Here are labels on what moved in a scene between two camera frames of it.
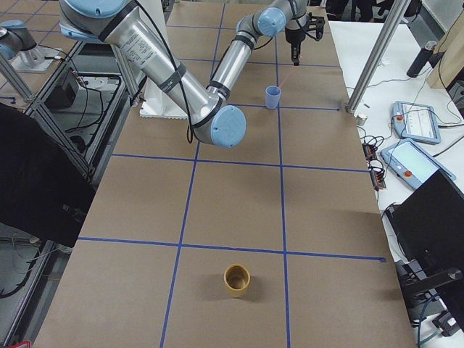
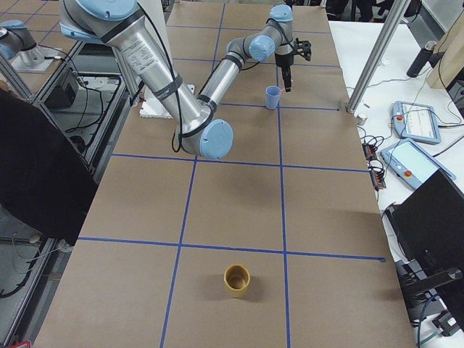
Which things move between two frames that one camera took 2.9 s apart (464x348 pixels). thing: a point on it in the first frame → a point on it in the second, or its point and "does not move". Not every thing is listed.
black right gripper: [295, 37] → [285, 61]
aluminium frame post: [399, 9] does not move
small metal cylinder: [360, 119] does not move
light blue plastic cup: [272, 96] does not move
